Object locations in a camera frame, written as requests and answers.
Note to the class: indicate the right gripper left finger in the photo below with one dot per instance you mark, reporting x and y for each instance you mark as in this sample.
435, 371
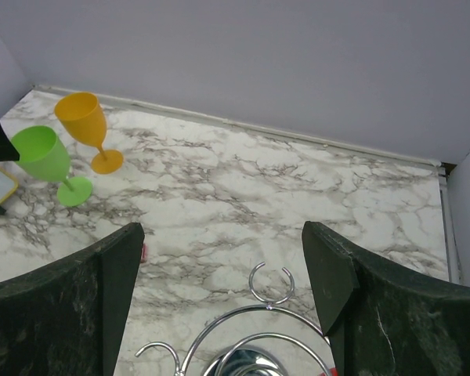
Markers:
69, 317

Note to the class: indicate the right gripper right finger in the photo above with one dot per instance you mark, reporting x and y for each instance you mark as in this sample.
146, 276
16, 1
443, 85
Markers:
382, 318

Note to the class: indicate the green wine glass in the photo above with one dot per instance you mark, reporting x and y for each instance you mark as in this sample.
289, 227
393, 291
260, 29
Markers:
44, 157

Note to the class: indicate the orange plastic wine glass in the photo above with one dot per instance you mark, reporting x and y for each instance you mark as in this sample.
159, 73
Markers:
82, 116

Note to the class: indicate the small red white card box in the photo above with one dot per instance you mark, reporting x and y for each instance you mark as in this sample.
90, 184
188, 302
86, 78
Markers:
143, 254

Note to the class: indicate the chrome wire wine glass rack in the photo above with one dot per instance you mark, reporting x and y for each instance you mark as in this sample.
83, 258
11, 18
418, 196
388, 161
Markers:
263, 338

